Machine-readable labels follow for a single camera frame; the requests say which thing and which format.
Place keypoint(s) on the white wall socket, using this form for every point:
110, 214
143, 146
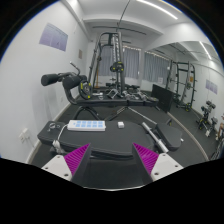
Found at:
24, 135

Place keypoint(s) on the long ceiling light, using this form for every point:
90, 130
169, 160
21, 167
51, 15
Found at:
156, 9

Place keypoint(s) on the small brown wall plaque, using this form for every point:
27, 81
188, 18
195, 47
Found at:
80, 54

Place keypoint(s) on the black padded flat bench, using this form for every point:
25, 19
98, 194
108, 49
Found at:
116, 140

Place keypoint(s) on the white charger block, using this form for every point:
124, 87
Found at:
120, 124

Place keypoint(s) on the chrome bar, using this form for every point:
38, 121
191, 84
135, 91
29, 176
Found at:
154, 135

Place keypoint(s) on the grey window curtain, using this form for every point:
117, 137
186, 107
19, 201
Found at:
132, 63

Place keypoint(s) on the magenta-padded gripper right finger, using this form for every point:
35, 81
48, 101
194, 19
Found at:
166, 165

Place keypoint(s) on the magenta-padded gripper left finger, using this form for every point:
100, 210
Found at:
56, 166

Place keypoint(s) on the grey smith machine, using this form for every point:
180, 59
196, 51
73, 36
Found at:
119, 50

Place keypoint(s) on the black bench with roller pads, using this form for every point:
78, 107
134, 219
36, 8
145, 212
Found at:
110, 100

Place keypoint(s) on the white power strip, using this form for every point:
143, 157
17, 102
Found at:
86, 125

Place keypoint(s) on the black box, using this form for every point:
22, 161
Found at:
162, 97

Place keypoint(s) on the black power rack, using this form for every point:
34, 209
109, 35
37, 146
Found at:
189, 85

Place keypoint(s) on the group of dumbbells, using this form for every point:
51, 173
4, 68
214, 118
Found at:
138, 95

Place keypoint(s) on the black plate on machine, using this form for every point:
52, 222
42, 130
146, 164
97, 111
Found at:
117, 66

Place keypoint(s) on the small purple wall poster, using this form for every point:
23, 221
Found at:
211, 86

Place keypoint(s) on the black yellow weight plate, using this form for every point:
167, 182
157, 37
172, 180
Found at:
85, 89

